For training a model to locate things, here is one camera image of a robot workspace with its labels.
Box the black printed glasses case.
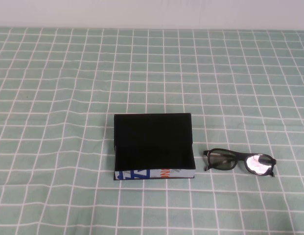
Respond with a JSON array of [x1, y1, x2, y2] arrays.
[[113, 113, 197, 181]]

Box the black framed glasses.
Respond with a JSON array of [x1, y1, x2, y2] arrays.
[[203, 148, 277, 179]]

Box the green white checked tablecloth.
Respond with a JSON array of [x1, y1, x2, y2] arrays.
[[0, 26, 304, 235]]

